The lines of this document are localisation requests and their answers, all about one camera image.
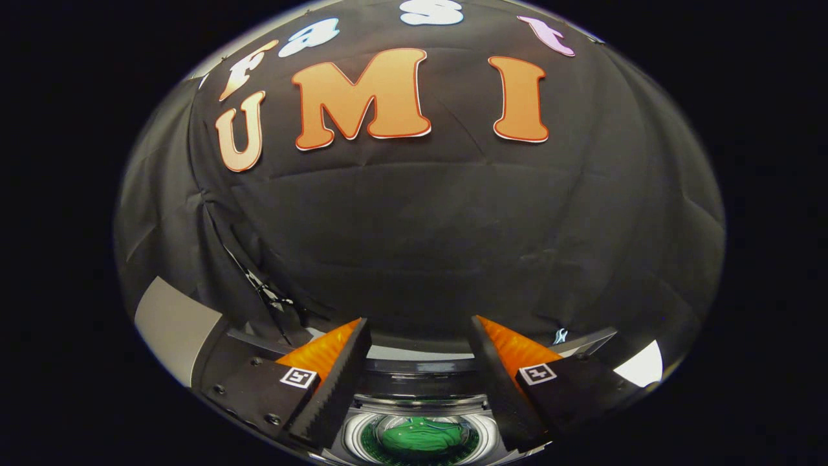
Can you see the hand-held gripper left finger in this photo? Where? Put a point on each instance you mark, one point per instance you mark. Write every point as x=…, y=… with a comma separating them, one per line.
x=333, y=395

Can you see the white board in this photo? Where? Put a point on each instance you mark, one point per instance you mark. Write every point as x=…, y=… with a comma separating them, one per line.
x=640, y=367

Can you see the black backdrop cloth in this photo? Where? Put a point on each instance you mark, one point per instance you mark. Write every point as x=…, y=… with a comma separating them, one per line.
x=420, y=246

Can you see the grey box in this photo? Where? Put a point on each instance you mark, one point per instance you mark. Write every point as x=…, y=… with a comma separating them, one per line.
x=174, y=323

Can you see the green shirt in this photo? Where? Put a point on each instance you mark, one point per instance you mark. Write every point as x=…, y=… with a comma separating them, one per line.
x=420, y=435

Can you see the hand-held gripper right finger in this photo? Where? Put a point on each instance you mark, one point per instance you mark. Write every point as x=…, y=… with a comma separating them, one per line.
x=508, y=395

